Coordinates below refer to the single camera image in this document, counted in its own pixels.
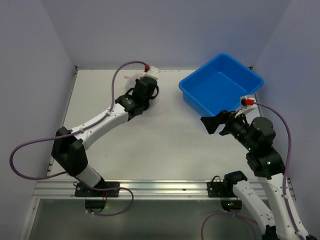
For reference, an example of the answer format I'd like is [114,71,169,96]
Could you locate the white mesh laundry bag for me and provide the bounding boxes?
[124,71,160,105]

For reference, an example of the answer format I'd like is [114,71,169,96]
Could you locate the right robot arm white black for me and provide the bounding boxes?
[201,110,315,240]

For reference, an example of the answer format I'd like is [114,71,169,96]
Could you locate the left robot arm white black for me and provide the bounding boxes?
[51,75,159,191]

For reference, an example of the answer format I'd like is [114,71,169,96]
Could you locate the blue plastic tub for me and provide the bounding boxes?
[178,53,264,117]

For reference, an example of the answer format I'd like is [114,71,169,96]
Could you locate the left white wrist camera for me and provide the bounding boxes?
[144,65,161,81]

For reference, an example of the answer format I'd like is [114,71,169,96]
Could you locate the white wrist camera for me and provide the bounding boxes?
[144,65,161,81]
[235,95,257,118]

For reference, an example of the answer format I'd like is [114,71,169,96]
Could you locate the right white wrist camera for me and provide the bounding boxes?
[235,95,257,118]

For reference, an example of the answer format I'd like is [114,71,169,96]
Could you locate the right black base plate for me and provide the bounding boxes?
[206,175,229,198]

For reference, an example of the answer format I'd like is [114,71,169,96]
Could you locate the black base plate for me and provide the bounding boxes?
[206,175,229,198]
[74,181,120,198]

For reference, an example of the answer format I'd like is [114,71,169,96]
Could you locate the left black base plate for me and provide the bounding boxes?
[74,181,120,198]

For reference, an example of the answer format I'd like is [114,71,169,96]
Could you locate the aluminium mounting rail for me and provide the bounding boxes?
[33,179,296,201]

